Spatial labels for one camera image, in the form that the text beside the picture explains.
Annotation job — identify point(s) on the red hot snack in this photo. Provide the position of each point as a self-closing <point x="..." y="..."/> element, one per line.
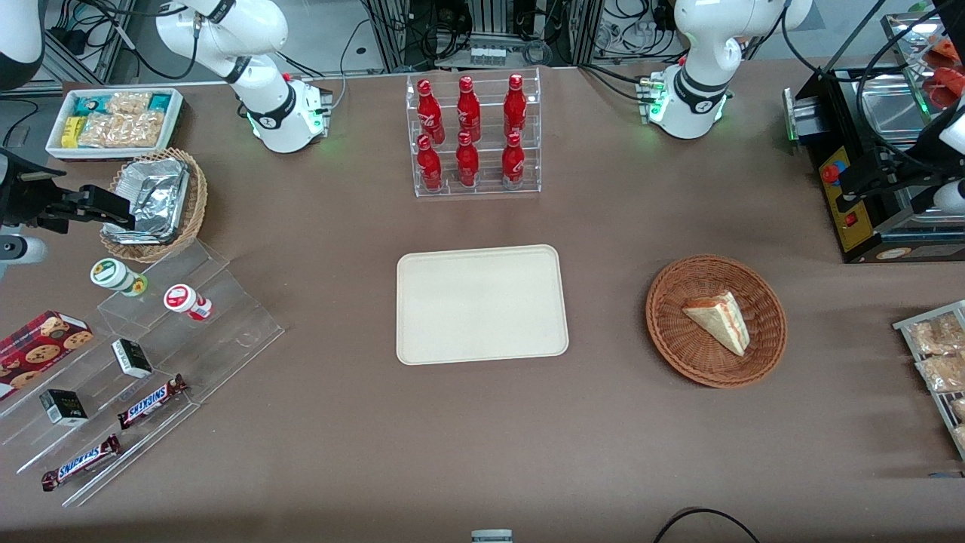
<point x="942" y="89"/>
<point x="948" y="51"/>

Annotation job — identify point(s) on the brown round wicker basket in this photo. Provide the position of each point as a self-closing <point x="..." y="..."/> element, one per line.
<point x="678" y="339"/>

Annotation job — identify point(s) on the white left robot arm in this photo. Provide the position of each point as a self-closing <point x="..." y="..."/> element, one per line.
<point x="701" y="45"/>

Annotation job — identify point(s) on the red cola bottle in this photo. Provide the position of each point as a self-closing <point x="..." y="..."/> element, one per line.
<point x="513" y="162"/>
<point x="430" y="166"/>
<point x="467" y="162"/>
<point x="430" y="109"/>
<point x="515" y="105"/>
<point x="468" y="105"/>

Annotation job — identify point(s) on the large clear cracker bag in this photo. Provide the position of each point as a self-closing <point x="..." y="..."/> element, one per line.
<point x="124" y="130"/>

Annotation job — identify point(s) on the small grey device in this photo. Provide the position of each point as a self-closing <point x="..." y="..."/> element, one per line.
<point x="491" y="536"/>

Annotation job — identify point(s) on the triangular sandwich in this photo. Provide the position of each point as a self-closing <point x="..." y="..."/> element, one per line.
<point x="720" y="320"/>

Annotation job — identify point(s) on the cream plastic serving tray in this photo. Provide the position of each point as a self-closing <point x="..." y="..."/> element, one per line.
<point x="482" y="305"/>

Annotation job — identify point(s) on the clear acrylic bottle rack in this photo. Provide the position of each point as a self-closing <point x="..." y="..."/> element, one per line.
<point x="490" y="192"/>

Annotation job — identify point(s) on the red lid yogurt cup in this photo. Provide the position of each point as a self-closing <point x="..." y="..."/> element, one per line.
<point x="183" y="299"/>

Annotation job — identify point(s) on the teal snack packet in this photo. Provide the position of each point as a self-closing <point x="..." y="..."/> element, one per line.
<point x="160" y="102"/>
<point x="90" y="105"/>

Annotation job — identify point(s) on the red cookie box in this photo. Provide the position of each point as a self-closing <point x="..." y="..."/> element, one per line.
<point x="38" y="347"/>

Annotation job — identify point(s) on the aluminium frame rack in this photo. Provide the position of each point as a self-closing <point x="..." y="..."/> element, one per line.
<point x="392" y="34"/>

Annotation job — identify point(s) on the yellow snack packet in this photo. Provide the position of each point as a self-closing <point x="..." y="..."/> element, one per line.
<point x="72" y="132"/>

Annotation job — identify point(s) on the clear bag of fried snacks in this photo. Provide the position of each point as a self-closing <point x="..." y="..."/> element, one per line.
<point x="938" y="335"/>
<point x="942" y="373"/>

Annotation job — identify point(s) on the green lid yogurt cup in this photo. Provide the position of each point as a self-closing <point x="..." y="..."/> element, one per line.
<point x="113" y="274"/>

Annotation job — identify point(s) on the black machine with yellow panel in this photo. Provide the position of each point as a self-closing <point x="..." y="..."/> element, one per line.
<point x="848" y="211"/>

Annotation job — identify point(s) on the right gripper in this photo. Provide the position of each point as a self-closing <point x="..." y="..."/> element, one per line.
<point x="24" y="201"/>

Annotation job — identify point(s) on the small clear cracker bag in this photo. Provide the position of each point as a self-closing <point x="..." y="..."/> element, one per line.
<point x="128" y="103"/>

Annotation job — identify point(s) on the small black box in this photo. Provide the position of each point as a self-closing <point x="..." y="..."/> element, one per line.
<point x="132" y="358"/>
<point x="64" y="407"/>

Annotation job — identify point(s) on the silver foil container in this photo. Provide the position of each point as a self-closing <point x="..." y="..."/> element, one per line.
<point x="154" y="196"/>

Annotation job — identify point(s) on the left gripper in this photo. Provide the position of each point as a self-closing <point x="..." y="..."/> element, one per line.
<point x="902" y="167"/>

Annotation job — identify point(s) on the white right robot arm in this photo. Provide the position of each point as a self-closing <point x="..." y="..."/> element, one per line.
<point x="264" y="30"/>

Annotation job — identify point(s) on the light tan wicker basket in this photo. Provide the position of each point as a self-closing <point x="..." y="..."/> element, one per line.
<point x="194" y="204"/>

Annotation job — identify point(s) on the brown snickers bar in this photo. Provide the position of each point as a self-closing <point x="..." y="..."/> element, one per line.
<point x="81" y="462"/>
<point x="151" y="401"/>

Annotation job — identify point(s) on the clear acrylic stepped display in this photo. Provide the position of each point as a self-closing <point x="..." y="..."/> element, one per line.
<point x="226" y="339"/>

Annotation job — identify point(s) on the white rectangular snack bin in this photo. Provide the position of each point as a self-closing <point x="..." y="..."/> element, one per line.
<point x="54" y="147"/>

